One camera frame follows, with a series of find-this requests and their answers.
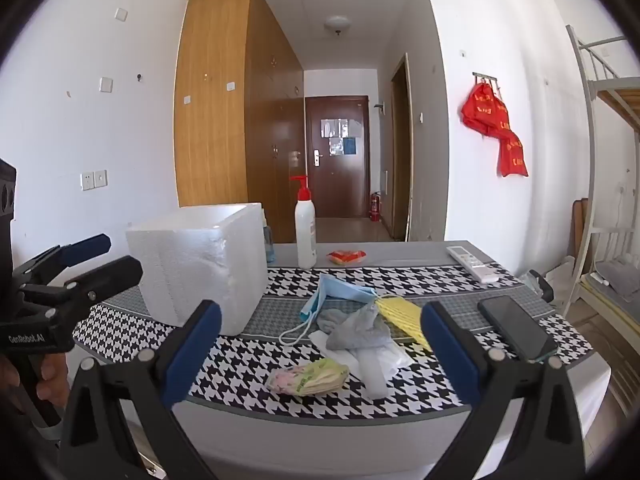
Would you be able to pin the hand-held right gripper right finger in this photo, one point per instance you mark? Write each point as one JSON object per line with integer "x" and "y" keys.
{"x": 445, "y": 355}

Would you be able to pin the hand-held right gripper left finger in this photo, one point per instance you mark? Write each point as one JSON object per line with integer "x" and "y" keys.
{"x": 195, "y": 355}

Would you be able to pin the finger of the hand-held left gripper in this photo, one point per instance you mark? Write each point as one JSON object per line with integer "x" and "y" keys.
{"x": 90, "y": 247}
{"x": 117, "y": 272}

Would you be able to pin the white face mask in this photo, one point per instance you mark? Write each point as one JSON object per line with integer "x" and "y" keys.
{"x": 395, "y": 357}

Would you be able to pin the yellow cloth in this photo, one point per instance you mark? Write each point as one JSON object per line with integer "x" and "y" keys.
{"x": 402, "y": 317}

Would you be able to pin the white foam box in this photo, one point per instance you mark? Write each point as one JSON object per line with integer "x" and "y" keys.
{"x": 190, "y": 265}

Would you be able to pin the grey sock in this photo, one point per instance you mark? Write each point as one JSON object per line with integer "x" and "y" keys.
{"x": 357, "y": 332}

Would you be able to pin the pink green tissue packet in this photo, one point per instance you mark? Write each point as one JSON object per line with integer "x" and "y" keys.
{"x": 310, "y": 377}

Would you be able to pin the blue face mask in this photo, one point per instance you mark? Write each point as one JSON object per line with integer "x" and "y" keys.
{"x": 332, "y": 292}

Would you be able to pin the person's left hand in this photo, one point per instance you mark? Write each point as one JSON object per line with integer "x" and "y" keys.
{"x": 54, "y": 385}

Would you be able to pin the black smartphone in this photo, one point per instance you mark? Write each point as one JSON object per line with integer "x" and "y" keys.
{"x": 517, "y": 327}

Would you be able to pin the white remote control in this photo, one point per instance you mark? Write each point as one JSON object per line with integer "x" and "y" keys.
{"x": 472, "y": 262}

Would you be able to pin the black and clear item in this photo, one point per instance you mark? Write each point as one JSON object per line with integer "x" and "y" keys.
{"x": 542, "y": 285}

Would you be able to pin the clear plastic water bottle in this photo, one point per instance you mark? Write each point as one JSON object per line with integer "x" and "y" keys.
{"x": 270, "y": 245}

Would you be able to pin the red snack packet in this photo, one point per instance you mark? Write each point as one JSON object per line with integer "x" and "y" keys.
{"x": 346, "y": 257}

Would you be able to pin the red fire extinguisher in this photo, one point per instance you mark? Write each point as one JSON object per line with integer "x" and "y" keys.
{"x": 375, "y": 207}

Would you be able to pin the white red pump bottle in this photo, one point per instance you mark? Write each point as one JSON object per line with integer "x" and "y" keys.
{"x": 305, "y": 230}

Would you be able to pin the brown wooden boards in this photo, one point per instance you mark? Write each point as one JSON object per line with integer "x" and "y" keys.
{"x": 578, "y": 250}

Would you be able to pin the wooden wardrobe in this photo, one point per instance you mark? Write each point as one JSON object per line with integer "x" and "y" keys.
{"x": 215, "y": 110}

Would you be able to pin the grey pillow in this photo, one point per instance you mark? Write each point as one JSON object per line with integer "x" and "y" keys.
{"x": 622, "y": 280}

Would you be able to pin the dark brown door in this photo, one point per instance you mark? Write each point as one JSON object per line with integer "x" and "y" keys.
{"x": 345, "y": 185}

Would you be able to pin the brown side door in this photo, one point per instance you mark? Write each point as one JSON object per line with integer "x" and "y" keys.
{"x": 400, "y": 160}

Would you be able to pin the red bag yellow print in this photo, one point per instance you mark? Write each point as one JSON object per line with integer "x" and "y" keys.
{"x": 482, "y": 107}
{"x": 512, "y": 157}

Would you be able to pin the white metal bunk bed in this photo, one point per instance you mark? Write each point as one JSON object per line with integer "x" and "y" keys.
{"x": 590, "y": 160}

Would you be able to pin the papers on door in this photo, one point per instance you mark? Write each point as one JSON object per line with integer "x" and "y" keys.
{"x": 337, "y": 135}

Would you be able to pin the round ceiling lamp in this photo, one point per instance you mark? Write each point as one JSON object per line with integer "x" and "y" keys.
{"x": 337, "y": 24}

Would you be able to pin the white wall socket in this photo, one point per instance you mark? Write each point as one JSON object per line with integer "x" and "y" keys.
{"x": 100, "y": 178}
{"x": 87, "y": 180}

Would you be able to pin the dark wall fixture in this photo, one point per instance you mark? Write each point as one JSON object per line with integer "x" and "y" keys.
{"x": 379, "y": 107}

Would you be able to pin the metal wall hook rack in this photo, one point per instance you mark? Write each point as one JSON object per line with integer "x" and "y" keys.
{"x": 485, "y": 76}

